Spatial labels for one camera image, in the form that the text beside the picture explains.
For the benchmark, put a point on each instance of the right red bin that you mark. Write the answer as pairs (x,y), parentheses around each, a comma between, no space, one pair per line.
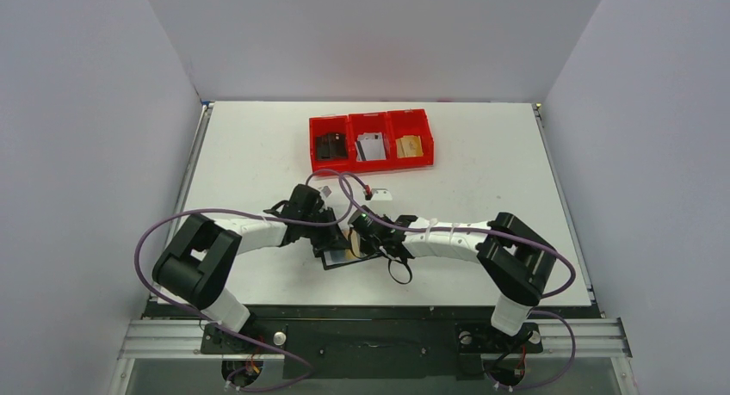
(410,122)

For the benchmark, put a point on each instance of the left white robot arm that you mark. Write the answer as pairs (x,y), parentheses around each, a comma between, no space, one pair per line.
(197,262)

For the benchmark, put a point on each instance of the aluminium rail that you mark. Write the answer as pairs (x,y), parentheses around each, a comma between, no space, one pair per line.
(188,339)

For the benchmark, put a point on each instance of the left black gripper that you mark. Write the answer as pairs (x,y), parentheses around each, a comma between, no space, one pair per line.
(333,239)

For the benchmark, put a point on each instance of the white cards in bin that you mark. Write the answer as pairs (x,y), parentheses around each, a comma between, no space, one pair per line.
(370,147)

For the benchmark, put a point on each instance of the left red bin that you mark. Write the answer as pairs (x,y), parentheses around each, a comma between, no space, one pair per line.
(328,124)

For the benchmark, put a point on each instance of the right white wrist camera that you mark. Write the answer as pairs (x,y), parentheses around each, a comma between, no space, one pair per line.
(377,195)

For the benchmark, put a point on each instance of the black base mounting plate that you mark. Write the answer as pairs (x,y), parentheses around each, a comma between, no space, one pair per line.
(482,346)

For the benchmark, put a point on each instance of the gold credit card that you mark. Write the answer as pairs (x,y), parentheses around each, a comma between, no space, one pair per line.
(354,240)

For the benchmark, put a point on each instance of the black leather card holder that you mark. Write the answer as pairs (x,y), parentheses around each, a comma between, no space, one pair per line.
(340,254)

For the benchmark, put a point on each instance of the gold cards in bin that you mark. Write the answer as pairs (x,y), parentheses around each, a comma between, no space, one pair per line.
(409,146)

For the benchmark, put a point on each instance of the black card holders in bin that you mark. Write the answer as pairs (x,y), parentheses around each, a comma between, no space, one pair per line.
(330,147)

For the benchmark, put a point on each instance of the middle red bin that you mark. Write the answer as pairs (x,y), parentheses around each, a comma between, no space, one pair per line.
(369,123)

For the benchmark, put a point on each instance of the red bin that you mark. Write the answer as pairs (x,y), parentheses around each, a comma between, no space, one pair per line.
(369,123)
(410,122)
(328,124)

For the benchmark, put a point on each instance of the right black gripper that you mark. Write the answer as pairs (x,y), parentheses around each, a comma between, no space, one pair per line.
(358,239)

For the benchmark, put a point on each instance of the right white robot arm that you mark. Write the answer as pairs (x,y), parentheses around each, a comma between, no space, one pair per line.
(515,257)

